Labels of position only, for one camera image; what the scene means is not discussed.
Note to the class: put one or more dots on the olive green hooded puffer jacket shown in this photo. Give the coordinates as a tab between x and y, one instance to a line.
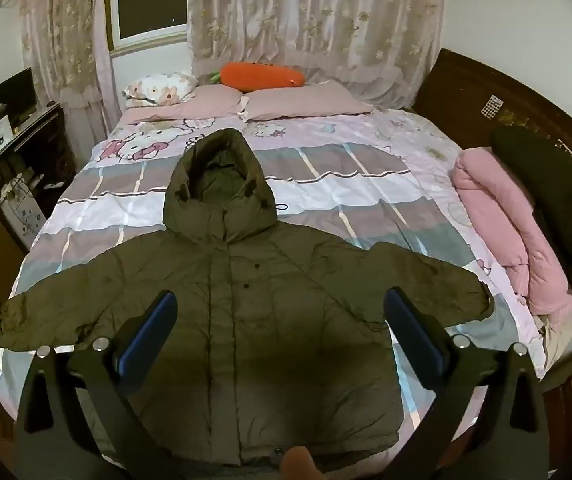
276	280

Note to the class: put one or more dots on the dark wooden headboard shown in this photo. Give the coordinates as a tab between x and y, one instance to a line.
465	85

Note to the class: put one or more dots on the cartoon cat printed bed cover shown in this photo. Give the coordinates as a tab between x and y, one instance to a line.
365	175

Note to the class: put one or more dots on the folded pink blanket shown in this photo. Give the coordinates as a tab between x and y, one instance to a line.
495	220

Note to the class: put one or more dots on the dark wooden desk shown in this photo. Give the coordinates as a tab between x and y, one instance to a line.
46	145

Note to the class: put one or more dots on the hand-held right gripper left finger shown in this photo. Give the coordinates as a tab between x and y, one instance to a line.
150	342

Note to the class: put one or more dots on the narrow floral lace curtain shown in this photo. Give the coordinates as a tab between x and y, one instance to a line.
61	35

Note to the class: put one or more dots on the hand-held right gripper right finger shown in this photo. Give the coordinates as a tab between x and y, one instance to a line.
415	337

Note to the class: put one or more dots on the pink pillow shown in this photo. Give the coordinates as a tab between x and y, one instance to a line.
306	100
211	97

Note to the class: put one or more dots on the orange carrot plush pillow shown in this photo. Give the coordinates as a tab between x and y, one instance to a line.
261	76

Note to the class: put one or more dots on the person's right hand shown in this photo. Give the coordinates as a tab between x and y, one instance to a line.
297	465

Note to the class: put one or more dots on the wide floral lace curtain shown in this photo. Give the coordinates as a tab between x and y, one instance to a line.
316	15

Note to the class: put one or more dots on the black computer monitor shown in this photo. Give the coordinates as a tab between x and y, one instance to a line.
11	90

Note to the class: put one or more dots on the sticker sheet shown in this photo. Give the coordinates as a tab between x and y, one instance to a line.
492	105

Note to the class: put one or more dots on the floral print pillow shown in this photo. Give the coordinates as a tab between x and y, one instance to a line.
158	87

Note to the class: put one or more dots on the dark cloth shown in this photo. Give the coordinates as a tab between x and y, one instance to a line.
555	195

